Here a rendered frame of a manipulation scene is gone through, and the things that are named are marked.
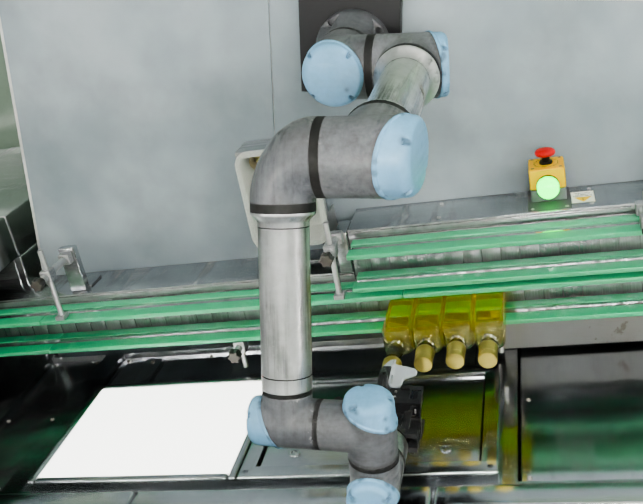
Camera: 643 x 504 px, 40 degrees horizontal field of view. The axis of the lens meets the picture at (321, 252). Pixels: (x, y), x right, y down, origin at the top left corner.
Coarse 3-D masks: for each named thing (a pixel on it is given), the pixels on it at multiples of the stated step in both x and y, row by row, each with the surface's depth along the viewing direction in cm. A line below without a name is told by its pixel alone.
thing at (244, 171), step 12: (240, 156) 186; (252, 156) 185; (240, 168) 187; (252, 168) 193; (240, 180) 188; (324, 216) 188; (252, 228) 192; (312, 228) 196; (312, 240) 191; (324, 240) 190
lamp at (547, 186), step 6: (540, 180) 175; (546, 180) 174; (552, 180) 174; (540, 186) 175; (546, 186) 174; (552, 186) 174; (558, 186) 174; (540, 192) 175; (546, 192) 174; (552, 192) 174; (558, 192) 175; (546, 198) 176
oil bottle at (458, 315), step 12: (456, 300) 174; (468, 300) 173; (444, 312) 171; (456, 312) 170; (468, 312) 169; (444, 324) 167; (456, 324) 166; (468, 324) 165; (444, 336) 166; (468, 336) 165; (468, 348) 166
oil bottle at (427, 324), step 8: (440, 296) 178; (424, 304) 176; (432, 304) 175; (440, 304) 175; (416, 312) 174; (424, 312) 173; (432, 312) 172; (440, 312) 172; (416, 320) 170; (424, 320) 170; (432, 320) 169; (440, 320) 169; (416, 328) 168; (424, 328) 167; (432, 328) 167; (440, 328) 168; (416, 336) 167; (424, 336) 167; (432, 336) 166; (440, 336) 167; (416, 344) 168; (440, 344) 168
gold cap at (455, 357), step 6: (450, 342) 163; (456, 342) 162; (450, 348) 161; (456, 348) 160; (462, 348) 161; (450, 354) 159; (456, 354) 159; (462, 354) 159; (450, 360) 159; (456, 360) 159; (462, 360) 159; (450, 366) 160; (456, 366) 160
